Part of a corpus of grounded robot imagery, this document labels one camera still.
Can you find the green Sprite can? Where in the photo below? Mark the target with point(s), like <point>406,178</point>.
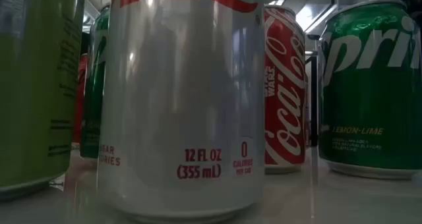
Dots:
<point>95,102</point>
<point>369,95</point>

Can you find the lime green beverage can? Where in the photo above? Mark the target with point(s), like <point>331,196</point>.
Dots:
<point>36,85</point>

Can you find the silver ceiling duct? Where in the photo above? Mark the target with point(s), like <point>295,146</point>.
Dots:
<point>313,14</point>

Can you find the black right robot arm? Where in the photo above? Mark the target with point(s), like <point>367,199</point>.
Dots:
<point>412,1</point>

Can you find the red Coca-Cola can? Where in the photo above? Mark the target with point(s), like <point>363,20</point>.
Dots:
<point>80,95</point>
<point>283,95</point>

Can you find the silver Diet Coke can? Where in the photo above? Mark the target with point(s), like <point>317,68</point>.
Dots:
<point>181,85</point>

